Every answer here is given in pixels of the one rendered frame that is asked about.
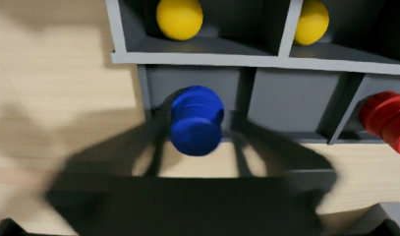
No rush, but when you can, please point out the blue plug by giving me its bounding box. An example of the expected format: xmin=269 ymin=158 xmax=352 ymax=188
xmin=168 ymin=86 xmax=223 ymax=156

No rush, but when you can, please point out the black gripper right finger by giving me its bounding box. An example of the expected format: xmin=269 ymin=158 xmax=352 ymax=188
xmin=233 ymin=110 xmax=355 ymax=211

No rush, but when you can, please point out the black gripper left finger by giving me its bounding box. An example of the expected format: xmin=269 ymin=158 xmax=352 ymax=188
xmin=42 ymin=110 xmax=165 ymax=176

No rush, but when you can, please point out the red plug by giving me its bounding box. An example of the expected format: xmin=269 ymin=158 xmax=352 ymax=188
xmin=359 ymin=91 xmax=400 ymax=154

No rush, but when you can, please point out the yellow ball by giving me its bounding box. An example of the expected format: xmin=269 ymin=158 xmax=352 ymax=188
xmin=292 ymin=0 xmax=329 ymax=46
xmin=156 ymin=0 xmax=203 ymax=41

